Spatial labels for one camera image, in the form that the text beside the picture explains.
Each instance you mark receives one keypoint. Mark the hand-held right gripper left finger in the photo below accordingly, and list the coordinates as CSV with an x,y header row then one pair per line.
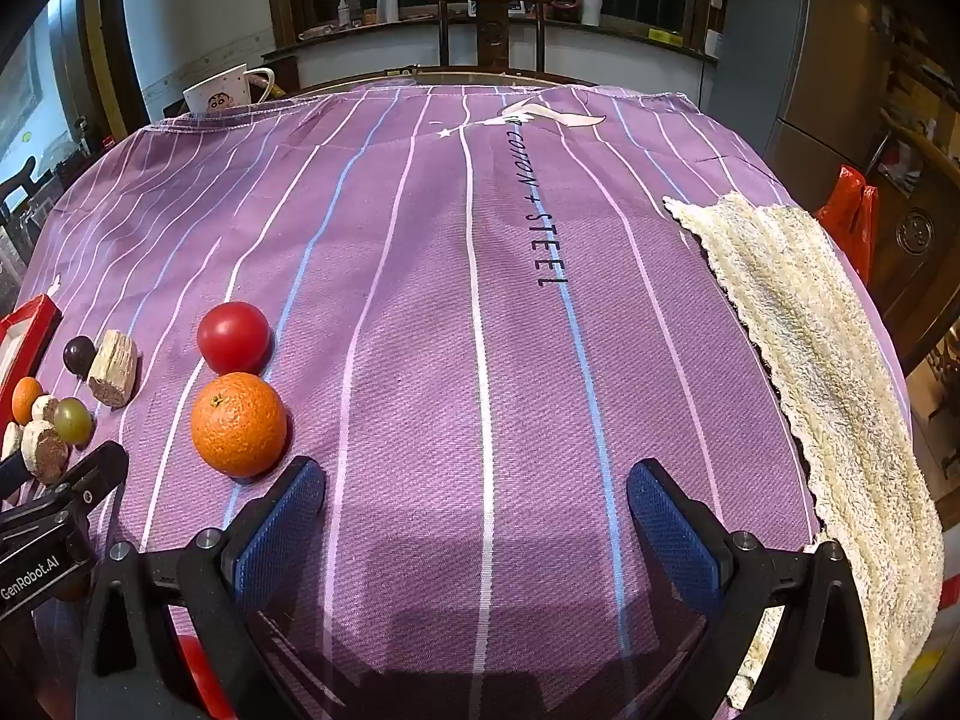
x,y
277,532

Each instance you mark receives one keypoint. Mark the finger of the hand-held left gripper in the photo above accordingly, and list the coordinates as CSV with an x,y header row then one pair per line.
x,y
97,469
13,474

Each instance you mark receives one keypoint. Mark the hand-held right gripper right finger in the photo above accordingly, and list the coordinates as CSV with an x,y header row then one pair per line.
x,y
675,532

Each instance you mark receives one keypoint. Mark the green grape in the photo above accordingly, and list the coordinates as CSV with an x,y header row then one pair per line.
x,y
73,420

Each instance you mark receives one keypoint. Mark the small orange kumquat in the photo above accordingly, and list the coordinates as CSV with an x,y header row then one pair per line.
x,y
26,397

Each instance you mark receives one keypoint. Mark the large orange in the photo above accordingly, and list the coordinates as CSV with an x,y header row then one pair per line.
x,y
238,424

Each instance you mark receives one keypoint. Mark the dark purple plum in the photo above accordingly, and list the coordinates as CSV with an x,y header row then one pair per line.
x,y
79,355

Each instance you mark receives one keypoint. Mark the red tray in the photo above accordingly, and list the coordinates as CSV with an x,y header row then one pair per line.
x,y
22,330

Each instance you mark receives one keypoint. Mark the red tomato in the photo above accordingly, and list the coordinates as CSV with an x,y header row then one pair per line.
x,y
234,337

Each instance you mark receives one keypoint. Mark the small beige brown-faced chunk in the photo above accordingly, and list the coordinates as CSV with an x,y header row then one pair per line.
x,y
45,409
10,440
43,451

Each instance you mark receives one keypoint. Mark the large tan bark-like chunk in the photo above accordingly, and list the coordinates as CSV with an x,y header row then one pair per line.
x,y
112,367

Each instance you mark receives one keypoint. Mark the red plastic object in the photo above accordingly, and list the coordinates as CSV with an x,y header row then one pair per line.
x,y
196,671

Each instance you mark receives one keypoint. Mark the cream knitted towel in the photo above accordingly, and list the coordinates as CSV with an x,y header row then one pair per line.
x,y
810,352

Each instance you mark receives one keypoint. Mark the curved-back wooden chair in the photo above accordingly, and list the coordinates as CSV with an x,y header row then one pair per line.
x,y
19,187

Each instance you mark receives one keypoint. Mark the purple striped tablecloth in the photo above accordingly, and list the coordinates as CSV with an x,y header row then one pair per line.
x,y
480,315

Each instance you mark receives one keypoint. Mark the red plastic bag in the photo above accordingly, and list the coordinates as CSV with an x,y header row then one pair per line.
x,y
851,210

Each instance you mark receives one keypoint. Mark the brown wooden armchair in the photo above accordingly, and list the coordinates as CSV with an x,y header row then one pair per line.
x,y
915,240

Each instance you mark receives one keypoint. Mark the white cartoon mug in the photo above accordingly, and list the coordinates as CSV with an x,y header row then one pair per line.
x,y
225,94

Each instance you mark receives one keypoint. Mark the grey refrigerator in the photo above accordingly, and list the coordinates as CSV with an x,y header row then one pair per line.
x,y
795,52

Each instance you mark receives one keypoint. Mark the yellow sponge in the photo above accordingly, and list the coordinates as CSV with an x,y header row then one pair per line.
x,y
664,36

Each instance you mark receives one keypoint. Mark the small clear bottle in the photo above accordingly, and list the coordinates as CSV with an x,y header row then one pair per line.
x,y
343,11

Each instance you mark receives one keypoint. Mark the dark wooden carved chair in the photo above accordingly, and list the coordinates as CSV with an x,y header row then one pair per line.
x,y
491,22

